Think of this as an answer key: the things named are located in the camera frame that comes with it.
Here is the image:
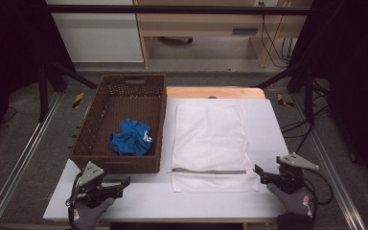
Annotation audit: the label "white mesh laundry bag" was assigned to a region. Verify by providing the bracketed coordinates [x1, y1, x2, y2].
[171, 103, 261, 194]

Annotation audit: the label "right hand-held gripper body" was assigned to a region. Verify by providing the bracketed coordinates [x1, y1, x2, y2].
[276, 152, 320, 195]

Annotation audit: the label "blue cloth garment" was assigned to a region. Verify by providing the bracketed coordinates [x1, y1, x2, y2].
[108, 119, 154, 157]

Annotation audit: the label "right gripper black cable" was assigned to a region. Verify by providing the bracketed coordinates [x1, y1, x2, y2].
[295, 126, 334, 207]

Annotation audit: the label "black hanging desk cables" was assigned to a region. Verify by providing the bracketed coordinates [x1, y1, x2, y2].
[260, 1, 296, 68]

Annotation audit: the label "yellow black tape mark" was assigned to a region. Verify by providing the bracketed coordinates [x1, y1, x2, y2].
[71, 92, 85, 109]
[276, 93, 295, 108]

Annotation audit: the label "white wall socket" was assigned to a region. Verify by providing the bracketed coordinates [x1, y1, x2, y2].
[253, 0, 281, 8]

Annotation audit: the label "wooden board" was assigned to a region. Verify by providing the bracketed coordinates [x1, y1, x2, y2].
[167, 86, 266, 100]

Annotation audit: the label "dark curtain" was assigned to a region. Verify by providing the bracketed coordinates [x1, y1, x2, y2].
[0, 0, 75, 151]
[287, 0, 368, 193]

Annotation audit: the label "black stand legs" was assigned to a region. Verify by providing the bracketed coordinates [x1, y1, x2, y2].
[255, 63, 315, 126]
[37, 60, 99, 123]

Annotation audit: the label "metal floor rail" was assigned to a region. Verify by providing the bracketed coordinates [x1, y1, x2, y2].
[291, 95, 367, 230]
[0, 92, 61, 230]

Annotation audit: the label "black horizontal frame bar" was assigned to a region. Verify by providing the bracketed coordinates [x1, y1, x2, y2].
[44, 4, 314, 15]

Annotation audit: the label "brown wicker basket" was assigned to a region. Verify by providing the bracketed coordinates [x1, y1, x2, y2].
[69, 74, 168, 175]

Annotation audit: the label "light wooden desk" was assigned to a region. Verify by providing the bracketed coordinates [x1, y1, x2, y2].
[133, 0, 314, 69]

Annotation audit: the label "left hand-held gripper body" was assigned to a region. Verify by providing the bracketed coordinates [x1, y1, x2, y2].
[75, 161, 107, 209]

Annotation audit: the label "black floor cables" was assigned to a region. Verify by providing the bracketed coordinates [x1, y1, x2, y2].
[281, 80, 332, 142]

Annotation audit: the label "white cabinet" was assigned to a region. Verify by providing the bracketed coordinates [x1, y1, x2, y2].
[44, 0, 145, 63]

